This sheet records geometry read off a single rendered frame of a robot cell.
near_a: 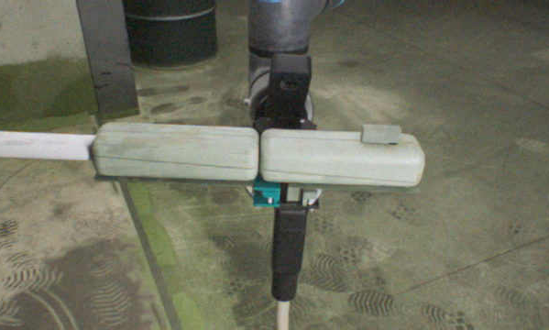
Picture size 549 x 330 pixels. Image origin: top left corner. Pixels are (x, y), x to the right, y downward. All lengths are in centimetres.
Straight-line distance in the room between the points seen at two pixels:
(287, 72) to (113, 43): 182
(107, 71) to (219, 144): 192
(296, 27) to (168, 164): 32
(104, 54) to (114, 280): 115
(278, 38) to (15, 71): 174
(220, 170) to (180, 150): 4
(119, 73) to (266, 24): 171
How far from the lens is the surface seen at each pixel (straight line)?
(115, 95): 240
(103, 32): 230
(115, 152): 47
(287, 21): 69
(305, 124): 58
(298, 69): 54
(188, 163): 46
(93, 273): 153
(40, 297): 152
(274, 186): 47
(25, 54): 230
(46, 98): 237
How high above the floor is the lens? 106
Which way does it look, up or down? 32 degrees down
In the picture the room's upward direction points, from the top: straight up
